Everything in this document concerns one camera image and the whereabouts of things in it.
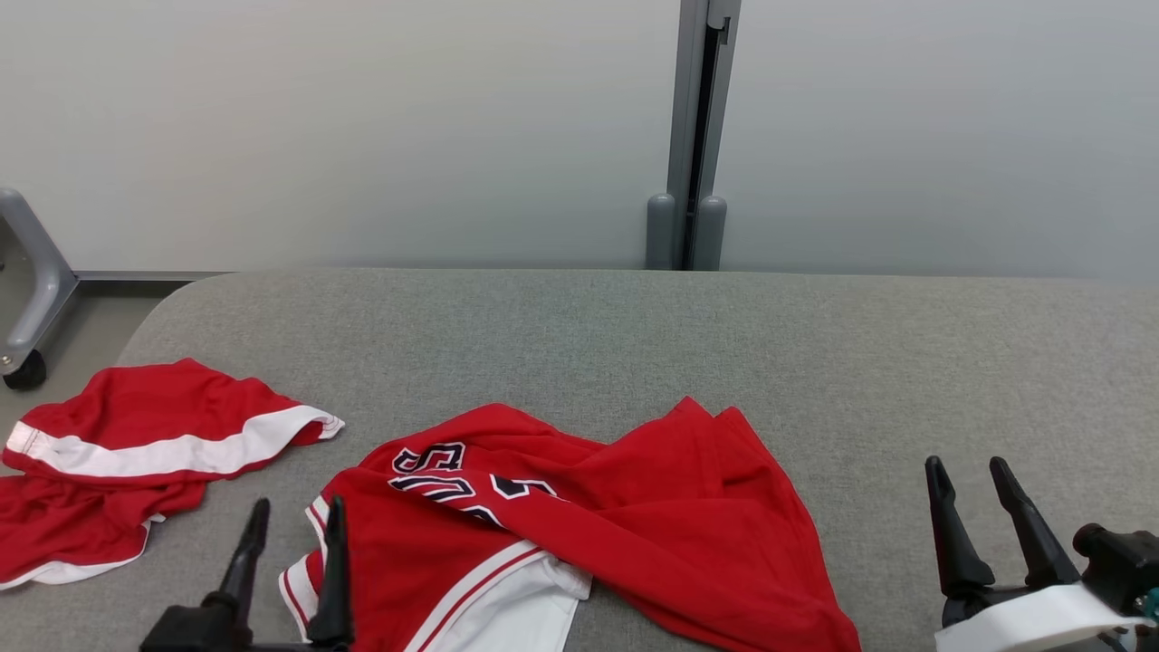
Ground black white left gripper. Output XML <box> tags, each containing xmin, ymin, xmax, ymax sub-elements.
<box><xmin>139</xmin><ymin>494</ymin><xmax>354</xmax><ymax>652</ymax></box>

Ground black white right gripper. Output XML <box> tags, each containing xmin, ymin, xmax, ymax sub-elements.
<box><xmin>924</xmin><ymin>455</ymin><xmax>1137</xmax><ymax>652</ymax></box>

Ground red shorts with white stripe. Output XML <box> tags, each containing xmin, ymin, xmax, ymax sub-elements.
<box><xmin>0</xmin><ymin>358</ymin><xmax>345</xmax><ymax>591</ymax></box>

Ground red white basketball jersey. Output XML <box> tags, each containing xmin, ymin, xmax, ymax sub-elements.
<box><xmin>279</xmin><ymin>396</ymin><xmax>861</xmax><ymax>652</ymax></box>

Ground black caster wheel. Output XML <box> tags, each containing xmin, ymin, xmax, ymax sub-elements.
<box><xmin>3</xmin><ymin>349</ymin><xmax>46</xmax><ymax>392</ymax></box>

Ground grey partition foot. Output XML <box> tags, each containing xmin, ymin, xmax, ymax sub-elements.
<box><xmin>0</xmin><ymin>187</ymin><xmax>81</xmax><ymax>377</ymax></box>

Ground frosted white partition panel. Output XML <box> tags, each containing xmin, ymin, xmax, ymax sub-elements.
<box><xmin>0</xmin><ymin>0</ymin><xmax>682</xmax><ymax>283</ymax></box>
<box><xmin>715</xmin><ymin>0</ymin><xmax>1159</xmax><ymax>283</ymax></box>

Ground grey rounded post cap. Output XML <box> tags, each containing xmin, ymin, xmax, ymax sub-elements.
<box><xmin>646</xmin><ymin>193</ymin><xmax>676</xmax><ymax>271</ymax></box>
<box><xmin>693</xmin><ymin>195</ymin><xmax>728</xmax><ymax>272</ymax></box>

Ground grey metal partition post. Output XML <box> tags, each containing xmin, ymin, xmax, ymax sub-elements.
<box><xmin>666</xmin><ymin>0</ymin><xmax>743</xmax><ymax>271</ymax></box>

